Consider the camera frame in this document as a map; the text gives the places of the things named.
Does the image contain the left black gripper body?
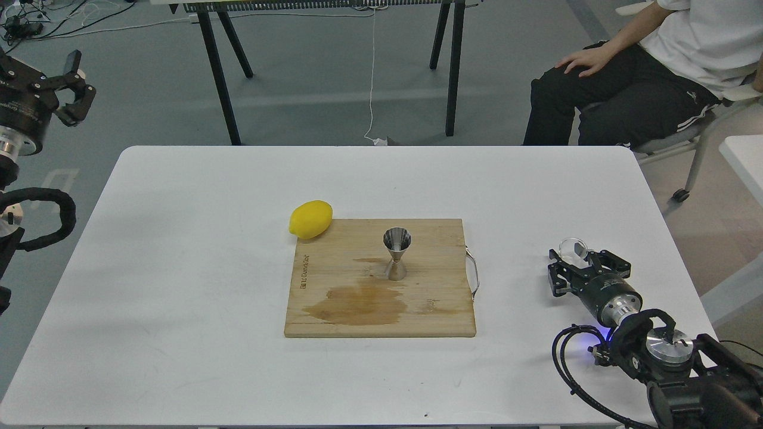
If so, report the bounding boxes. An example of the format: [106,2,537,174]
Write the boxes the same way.
[1,84,59,158]

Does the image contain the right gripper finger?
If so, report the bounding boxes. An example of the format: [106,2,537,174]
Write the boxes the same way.
[588,250,631,279]
[547,249,582,297]

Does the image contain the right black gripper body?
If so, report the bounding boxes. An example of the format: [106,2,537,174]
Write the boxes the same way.
[575,272,643,328]

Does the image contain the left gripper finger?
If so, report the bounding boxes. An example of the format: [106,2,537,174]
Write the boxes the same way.
[36,51,96,127]
[1,49,36,90]

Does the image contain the clear glass cup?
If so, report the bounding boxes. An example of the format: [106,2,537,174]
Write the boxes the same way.
[558,237,591,269]

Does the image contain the steel jigger measuring cup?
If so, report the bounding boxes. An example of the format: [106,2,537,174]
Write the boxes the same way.
[383,227,412,281]

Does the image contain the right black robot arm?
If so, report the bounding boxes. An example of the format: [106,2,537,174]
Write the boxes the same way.
[548,242,762,428]

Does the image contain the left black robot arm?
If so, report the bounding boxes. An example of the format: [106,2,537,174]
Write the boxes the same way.
[1,49,96,273]

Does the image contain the black legged background table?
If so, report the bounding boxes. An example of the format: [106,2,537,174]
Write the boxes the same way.
[149,0,479,147]

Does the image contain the white side table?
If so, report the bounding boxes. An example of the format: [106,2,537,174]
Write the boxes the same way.
[719,134,762,206]

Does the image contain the seated person white shirt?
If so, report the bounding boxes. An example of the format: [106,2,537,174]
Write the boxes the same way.
[523,1,762,148]

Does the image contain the wooden cutting board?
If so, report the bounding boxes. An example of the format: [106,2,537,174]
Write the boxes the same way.
[284,218,476,338]

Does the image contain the yellow lemon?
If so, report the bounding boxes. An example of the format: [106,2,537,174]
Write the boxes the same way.
[288,200,333,240]

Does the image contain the black floor cables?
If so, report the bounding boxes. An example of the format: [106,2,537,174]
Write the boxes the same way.
[0,0,138,60]

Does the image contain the white hanging cable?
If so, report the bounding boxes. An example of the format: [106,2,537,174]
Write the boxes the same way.
[364,7,388,145]

